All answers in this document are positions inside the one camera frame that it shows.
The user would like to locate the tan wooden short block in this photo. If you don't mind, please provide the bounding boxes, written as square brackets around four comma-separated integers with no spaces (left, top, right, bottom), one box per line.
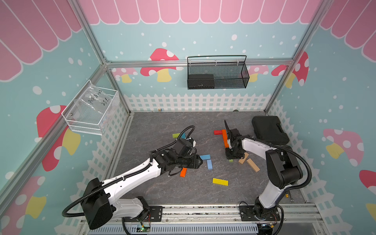
[238,152,249,165]

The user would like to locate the light blue long block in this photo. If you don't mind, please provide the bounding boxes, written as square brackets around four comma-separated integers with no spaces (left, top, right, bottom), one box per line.
[200,154,211,160]

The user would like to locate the light blue short block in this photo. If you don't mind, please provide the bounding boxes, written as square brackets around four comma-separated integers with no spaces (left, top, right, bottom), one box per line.
[207,160,213,170]

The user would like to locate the orange long block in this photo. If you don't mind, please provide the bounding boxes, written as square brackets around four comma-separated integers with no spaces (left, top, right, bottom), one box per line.
[180,167,187,178]

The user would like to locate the red-orange block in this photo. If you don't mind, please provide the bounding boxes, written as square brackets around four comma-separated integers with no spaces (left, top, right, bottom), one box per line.
[222,129,228,141]

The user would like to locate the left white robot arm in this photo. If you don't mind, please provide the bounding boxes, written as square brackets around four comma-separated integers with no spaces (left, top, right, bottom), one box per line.
[62,125,203,230]

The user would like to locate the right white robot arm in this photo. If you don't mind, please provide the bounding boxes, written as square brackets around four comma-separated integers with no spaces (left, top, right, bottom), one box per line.
[224,121,312,221]

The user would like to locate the tan wooden long block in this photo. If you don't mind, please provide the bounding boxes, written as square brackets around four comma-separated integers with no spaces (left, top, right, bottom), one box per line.
[246,159,260,172]

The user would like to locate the red short block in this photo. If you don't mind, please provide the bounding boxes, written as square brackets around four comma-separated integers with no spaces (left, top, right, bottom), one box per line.
[213,130,222,135]

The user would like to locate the yellow long block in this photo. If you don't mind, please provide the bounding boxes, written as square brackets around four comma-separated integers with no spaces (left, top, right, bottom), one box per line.
[212,178,229,186]

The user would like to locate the black plastic tool case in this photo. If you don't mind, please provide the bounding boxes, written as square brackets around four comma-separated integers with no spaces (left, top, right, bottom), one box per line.
[252,116,289,146]

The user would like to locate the black box in basket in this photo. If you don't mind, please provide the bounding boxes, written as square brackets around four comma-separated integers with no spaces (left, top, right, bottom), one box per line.
[187,74,215,90]

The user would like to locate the green circuit board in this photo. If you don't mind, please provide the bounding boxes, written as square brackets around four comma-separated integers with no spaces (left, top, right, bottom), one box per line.
[136,225,150,233]

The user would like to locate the plastic bag in basket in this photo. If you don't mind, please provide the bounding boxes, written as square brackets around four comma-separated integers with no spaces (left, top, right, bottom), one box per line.
[70,84,118,131]

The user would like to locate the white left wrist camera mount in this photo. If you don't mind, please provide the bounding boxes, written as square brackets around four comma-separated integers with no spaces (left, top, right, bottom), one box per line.
[186,138,196,148]

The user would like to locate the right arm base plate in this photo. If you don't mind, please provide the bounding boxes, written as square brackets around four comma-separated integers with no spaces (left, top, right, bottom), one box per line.
[239,205,281,222]

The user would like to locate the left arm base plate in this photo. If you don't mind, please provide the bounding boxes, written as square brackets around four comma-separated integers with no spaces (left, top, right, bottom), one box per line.
[126,206,163,222]

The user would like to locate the yellow handled pliers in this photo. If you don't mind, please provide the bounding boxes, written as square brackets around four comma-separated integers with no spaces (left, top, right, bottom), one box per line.
[285,191,294,203]

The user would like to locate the black wire mesh basket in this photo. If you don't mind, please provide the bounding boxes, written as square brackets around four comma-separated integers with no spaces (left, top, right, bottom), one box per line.
[187,55,250,89]

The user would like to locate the clear wire wall basket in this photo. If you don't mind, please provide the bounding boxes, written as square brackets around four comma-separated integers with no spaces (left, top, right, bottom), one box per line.
[61,80,120,136]

